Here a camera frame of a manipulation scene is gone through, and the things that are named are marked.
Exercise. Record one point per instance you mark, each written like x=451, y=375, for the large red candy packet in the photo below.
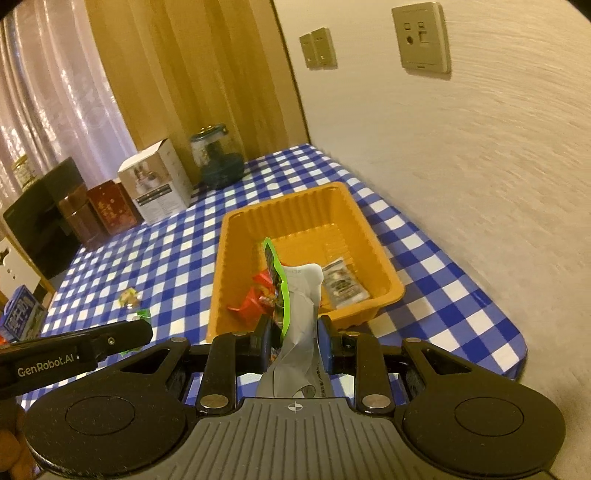
x=247, y=307

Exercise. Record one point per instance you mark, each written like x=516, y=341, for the silver green-edged snack packet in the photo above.
x=300, y=323

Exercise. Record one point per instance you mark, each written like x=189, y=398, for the blue checked tablecloth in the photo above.
x=415, y=258

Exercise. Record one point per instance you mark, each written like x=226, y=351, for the beige wall switch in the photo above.
x=307, y=51
x=324, y=47

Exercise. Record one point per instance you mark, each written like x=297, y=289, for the wooden cabinet panel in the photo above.
x=194, y=69

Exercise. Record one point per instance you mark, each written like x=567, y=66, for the clear black-print snack packet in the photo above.
x=344, y=281

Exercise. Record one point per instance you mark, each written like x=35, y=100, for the orange plastic tray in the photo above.
x=295, y=217

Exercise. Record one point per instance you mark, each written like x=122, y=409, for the dark teal glass jar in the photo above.
x=219, y=161

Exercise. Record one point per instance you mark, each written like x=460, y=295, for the red floral gift box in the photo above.
x=113, y=207

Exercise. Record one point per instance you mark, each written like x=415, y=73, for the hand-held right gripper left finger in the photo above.
x=265, y=344

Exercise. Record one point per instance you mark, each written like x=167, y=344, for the green wrapped candy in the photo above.
x=141, y=314

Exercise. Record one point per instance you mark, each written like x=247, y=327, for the glass jar yellow lid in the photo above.
x=24, y=171

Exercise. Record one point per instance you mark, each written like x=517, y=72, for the person's left hand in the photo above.
x=11, y=443

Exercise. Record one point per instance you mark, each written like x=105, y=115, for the blue milk carton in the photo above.
x=21, y=316

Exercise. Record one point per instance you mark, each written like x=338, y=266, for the brown tin canister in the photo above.
x=85, y=221

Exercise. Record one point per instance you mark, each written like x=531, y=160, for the beige wall socket plate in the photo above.
x=421, y=37

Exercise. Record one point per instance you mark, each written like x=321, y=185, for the pink sheer curtain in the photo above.
x=60, y=92

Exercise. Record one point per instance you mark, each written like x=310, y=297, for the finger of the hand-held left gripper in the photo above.
x=124, y=336

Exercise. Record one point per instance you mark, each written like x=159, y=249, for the white carton box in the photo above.
x=157, y=184

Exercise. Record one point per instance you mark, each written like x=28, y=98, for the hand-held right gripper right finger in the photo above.
x=324, y=346

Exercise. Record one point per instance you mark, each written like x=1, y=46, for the black box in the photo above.
x=41, y=217

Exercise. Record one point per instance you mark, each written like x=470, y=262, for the yellow wrapped candy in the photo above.
x=130, y=297

